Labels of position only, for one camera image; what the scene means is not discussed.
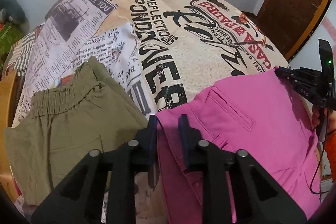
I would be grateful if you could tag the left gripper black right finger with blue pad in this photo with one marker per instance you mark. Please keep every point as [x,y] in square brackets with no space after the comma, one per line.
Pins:
[235,184]

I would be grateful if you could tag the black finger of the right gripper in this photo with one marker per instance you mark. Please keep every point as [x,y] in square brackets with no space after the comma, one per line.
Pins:
[286,74]

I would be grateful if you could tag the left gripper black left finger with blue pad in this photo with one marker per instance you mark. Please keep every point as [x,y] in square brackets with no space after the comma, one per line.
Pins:
[78,198]

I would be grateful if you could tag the pink pants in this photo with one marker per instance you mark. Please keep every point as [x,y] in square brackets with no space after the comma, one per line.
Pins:
[258,113]

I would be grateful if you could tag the orange sleeve forearm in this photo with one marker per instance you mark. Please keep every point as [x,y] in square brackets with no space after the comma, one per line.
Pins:
[330,146]

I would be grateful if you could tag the person's right hand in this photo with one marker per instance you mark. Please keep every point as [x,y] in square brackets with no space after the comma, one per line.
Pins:
[317,116]

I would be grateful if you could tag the olive green folded pants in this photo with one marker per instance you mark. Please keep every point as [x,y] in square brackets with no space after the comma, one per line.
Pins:
[92,111]

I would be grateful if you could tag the brown wooden door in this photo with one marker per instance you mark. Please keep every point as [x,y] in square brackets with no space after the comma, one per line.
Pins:
[288,23]

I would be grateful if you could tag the newspaper print bedspread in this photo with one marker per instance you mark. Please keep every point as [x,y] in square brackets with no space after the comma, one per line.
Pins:
[161,52]

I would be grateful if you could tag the pile of colourful clothes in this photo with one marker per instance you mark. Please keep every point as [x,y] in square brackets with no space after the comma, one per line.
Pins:
[13,18]

